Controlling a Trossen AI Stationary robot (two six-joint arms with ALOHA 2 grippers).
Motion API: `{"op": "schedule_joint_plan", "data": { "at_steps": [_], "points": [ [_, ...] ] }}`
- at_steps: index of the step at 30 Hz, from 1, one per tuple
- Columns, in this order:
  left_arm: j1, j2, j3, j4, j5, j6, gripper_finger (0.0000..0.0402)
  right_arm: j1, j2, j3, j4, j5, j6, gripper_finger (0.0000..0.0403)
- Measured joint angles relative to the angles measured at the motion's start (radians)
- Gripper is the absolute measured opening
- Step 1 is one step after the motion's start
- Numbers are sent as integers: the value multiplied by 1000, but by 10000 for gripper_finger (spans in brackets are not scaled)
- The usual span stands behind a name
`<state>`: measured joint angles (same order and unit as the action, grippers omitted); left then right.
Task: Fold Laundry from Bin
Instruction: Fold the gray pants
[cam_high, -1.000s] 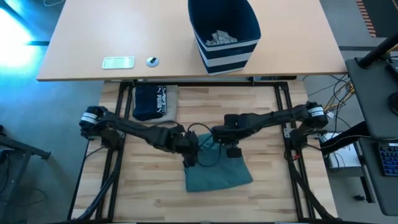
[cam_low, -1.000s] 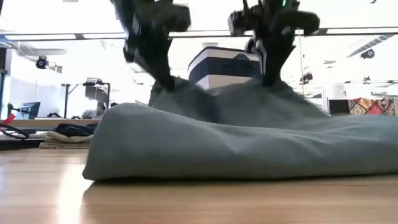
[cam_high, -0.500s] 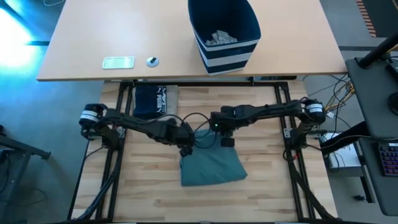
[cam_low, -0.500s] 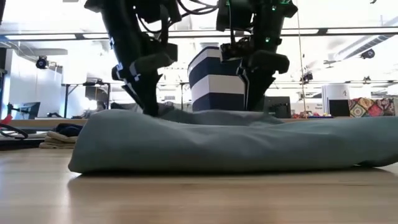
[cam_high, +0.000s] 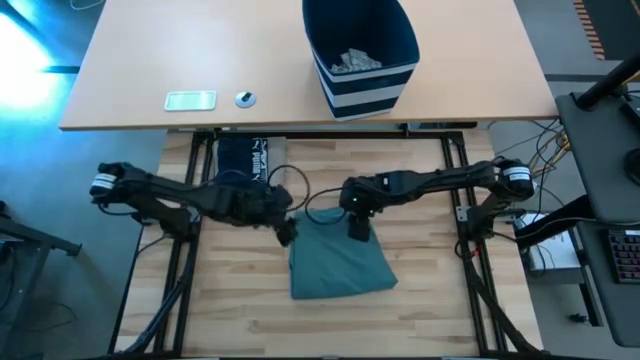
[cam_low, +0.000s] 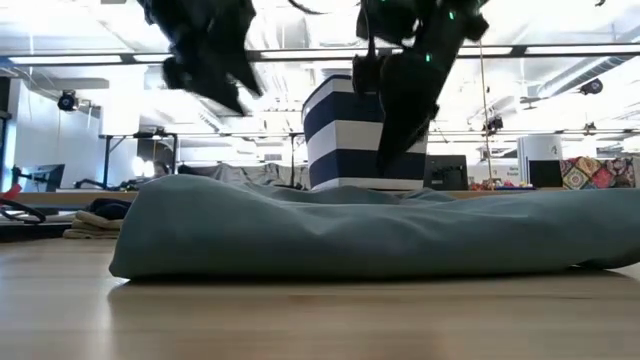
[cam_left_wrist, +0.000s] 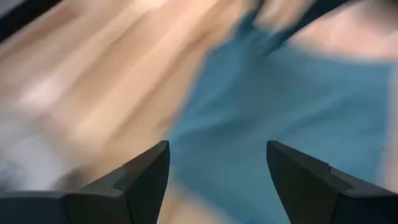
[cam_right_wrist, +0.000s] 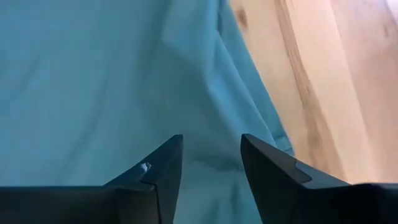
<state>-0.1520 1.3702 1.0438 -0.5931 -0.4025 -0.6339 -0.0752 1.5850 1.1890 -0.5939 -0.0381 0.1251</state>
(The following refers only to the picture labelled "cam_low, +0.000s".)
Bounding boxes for black tall stand frame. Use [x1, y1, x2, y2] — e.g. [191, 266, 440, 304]
[99, 130, 180, 192]

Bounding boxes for colourful toy pile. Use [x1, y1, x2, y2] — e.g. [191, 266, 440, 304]
[468, 179, 537, 193]

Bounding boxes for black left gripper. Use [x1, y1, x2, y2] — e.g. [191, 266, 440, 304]
[137, 0, 265, 117]

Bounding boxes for navy white striped fabric bin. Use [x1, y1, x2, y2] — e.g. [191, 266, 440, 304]
[301, 74, 431, 192]

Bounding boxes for teal shirt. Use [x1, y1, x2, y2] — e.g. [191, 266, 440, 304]
[108, 173, 640, 281]

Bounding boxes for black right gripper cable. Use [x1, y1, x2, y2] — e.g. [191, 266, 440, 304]
[287, 0, 361, 16]

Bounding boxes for colourful patchwork quilt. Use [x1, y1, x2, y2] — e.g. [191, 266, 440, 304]
[559, 156, 637, 190]

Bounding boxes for beige wooden desk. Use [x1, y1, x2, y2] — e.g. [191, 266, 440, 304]
[9, 189, 566, 207]

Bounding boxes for black looped cable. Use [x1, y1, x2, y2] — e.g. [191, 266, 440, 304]
[0, 197, 47, 225]

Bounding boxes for black aluminium table frame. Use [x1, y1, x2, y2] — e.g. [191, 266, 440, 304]
[0, 222, 71, 244]

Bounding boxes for black computer monitor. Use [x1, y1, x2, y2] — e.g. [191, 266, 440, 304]
[12, 163, 66, 194]

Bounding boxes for thin hanging cord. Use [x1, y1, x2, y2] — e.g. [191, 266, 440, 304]
[478, 42, 495, 189]

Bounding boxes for grey tarp cover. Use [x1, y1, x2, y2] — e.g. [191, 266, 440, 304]
[177, 162, 311, 191]

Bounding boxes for black equipment box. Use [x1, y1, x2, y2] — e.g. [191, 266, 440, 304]
[423, 154, 470, 192]

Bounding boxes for black light rail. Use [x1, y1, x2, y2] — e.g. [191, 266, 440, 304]
[0, 43, 640, 66]

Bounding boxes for navy boxer briefs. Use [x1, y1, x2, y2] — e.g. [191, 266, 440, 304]
[85, 197, 133, 221]

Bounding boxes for black square screen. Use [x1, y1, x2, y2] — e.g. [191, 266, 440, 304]
[528, 159, 564, 189]

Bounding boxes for white pillar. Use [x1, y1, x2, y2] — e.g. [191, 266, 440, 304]
[517, 134, 565, 190]

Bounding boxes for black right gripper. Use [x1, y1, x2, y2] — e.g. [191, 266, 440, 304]
[375, 0, 464, 177]

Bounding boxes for khaki shorts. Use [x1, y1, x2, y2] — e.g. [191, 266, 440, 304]
[62, 209, 125, 240]

